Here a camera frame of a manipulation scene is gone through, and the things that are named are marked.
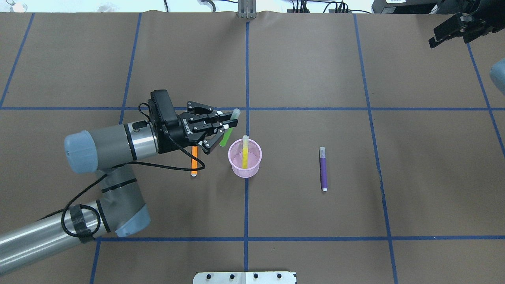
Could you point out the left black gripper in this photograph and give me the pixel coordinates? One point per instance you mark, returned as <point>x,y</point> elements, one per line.
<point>176,136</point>

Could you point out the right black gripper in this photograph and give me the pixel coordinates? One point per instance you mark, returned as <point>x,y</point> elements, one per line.
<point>482,27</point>

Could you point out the green marker pen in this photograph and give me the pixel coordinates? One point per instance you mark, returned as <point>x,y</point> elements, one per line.
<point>235,114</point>

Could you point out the yellow marker pen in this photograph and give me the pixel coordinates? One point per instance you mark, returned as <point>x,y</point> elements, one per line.
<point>245,152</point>

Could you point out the orange marker pen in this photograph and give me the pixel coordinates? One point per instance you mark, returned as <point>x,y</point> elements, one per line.
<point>194,163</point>

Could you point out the purple marker pen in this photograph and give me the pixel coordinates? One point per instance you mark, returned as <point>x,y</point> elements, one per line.
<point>323,169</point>

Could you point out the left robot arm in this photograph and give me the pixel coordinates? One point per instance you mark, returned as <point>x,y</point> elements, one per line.
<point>36,179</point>

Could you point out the pink mesh pen holder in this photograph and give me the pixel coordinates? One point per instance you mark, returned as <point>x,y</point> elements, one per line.
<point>235,158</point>

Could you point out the black box device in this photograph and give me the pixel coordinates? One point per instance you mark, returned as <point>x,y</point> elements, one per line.
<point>403,6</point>

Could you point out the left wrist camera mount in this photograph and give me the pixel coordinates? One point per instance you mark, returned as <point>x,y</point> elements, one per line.
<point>161,109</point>

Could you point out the aluminium frame post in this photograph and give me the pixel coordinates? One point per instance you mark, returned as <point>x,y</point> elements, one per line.
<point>246,9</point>

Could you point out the white column base plate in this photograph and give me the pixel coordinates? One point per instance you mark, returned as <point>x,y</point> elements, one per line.
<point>245,277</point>

